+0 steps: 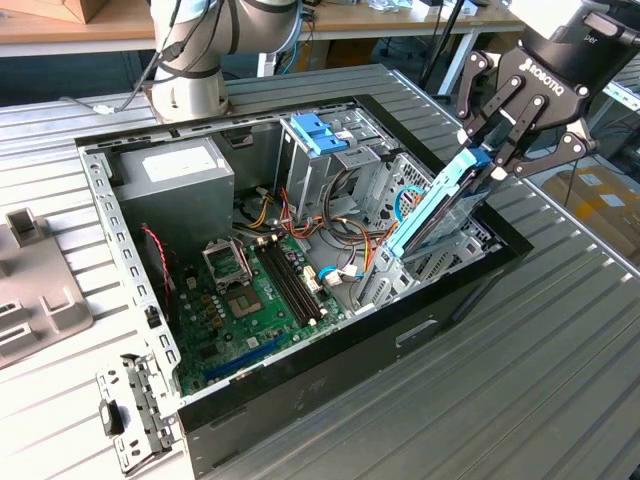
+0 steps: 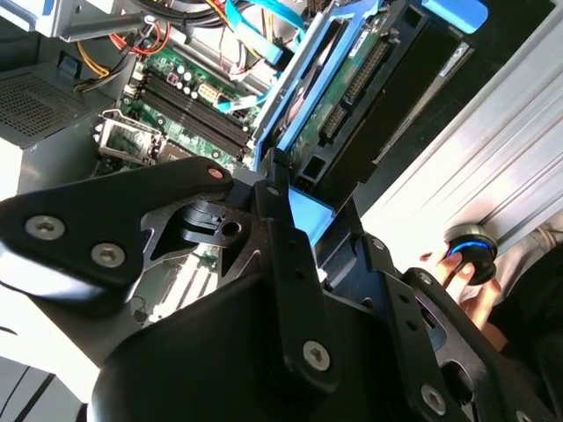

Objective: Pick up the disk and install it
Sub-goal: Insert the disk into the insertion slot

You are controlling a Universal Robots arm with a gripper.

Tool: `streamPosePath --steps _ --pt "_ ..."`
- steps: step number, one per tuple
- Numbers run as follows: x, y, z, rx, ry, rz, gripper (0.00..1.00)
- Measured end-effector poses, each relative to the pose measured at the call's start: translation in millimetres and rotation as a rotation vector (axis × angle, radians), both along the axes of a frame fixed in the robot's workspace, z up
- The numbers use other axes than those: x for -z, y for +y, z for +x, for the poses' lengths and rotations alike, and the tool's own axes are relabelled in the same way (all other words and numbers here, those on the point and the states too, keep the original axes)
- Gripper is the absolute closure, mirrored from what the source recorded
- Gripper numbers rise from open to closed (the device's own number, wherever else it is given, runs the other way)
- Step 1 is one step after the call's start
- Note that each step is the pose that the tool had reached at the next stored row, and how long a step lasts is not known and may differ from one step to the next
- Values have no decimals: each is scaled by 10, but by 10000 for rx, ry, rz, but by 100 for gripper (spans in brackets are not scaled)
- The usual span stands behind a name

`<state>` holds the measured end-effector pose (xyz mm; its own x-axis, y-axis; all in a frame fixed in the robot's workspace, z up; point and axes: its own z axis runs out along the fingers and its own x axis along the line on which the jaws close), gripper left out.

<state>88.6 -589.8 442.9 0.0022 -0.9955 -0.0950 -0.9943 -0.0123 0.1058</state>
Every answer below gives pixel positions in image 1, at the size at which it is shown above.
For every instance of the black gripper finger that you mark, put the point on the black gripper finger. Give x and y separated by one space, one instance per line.
480 80
555 150

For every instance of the hard disk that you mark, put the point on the hard disk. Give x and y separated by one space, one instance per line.
427 205

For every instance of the grey metal disk bay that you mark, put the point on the grey metal disk bay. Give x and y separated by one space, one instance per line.
402 277

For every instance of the cardboard box with white labels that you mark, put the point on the cardboard box with white labels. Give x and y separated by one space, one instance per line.
600 220

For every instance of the wooden desk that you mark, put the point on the wooden desk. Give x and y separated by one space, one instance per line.
350 22

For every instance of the blue drive latch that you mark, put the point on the blue drive latch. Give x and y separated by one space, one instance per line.
312 132

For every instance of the grey optical drive cage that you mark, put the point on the grey optical drive cage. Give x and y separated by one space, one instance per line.
306 185

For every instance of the white connector with blue tab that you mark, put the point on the white connector with blue tab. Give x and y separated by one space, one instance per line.
332 281

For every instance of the white board power connector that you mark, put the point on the white board power connector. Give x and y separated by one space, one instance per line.
311 281

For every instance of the black RAM slot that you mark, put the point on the black RAM slot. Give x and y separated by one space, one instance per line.
288 283
297 279
284 285
293 281

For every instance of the locking lever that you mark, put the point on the locking lever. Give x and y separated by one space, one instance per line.
245 262

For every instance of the CPU socket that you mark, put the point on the CPU socket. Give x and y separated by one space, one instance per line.
243 302

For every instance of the grey power supply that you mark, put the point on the grey power supply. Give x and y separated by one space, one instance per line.
175 205

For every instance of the black PC case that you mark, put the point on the black PC case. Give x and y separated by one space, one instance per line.
325 395

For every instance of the green motherboard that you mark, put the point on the green motherboard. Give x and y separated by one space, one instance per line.
235 332

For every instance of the small white power socket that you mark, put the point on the small white power socket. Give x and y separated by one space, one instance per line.
190 283

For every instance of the blue expansion slot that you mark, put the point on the blue expansion slot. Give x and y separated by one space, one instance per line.
245 357

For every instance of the black case fan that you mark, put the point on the black case fan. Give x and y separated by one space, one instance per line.
152 280

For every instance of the small black case clip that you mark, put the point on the small black case clip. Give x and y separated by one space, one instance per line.
152 317

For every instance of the brown cardboard box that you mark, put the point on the brown cardboard box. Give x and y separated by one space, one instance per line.
75 7

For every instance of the grey parts rack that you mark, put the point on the grey parts rack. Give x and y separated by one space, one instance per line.
35 280

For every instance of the black plastic latch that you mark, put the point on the black plastic latch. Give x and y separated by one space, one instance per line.
111 419

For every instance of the green RAM stick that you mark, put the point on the green RAM stick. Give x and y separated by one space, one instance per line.
7 308

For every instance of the grey metal slot bracket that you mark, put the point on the grey metal slot bracket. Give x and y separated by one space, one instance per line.
137 395

